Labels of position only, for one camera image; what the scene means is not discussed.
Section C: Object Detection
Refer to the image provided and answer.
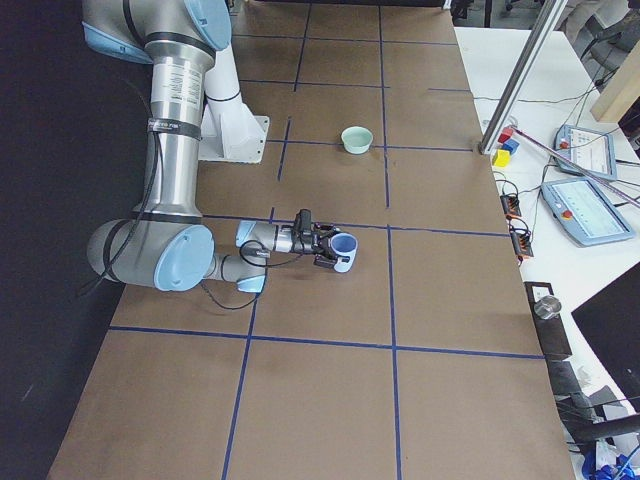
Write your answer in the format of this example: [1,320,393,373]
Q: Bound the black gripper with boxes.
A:
[291,223,350,269]

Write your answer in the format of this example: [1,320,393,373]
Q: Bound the light blue plastic cup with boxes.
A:
[329,232,358,273]

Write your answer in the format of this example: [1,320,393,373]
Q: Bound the mint green bowl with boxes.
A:
[341,126,373,155]

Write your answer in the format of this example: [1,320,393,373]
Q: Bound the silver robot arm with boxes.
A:
[82,1,358,294]

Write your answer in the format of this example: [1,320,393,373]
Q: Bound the black orange connector board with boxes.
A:
[500,193,534,263]

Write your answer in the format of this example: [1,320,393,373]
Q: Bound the yellow cube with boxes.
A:
[492,149,511,168]

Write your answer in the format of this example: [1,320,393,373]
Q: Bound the blue cube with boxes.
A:
[501,138,520,155]

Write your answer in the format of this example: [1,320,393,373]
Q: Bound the red cube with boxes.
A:
[498,127,514,144]

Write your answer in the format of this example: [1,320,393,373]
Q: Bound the small metal cup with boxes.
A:
[533,295,562,320]

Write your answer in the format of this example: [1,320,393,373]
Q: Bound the reacher grabber stick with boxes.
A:
[509,124,640,208]

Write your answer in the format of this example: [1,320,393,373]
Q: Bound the near teach pendant tablet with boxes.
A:
[541,178,635,247]

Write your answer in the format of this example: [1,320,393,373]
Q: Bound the teach pendant tablet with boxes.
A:
[541,178,635,247]
[554,125,618,180]

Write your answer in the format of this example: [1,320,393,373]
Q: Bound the far teach pendant tablet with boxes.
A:
[554,125,618,180]

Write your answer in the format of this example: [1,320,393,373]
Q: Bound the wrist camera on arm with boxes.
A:
[293,209,313,238]

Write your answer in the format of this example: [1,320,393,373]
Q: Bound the aluminium frame post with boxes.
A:
[477,0,568,154]

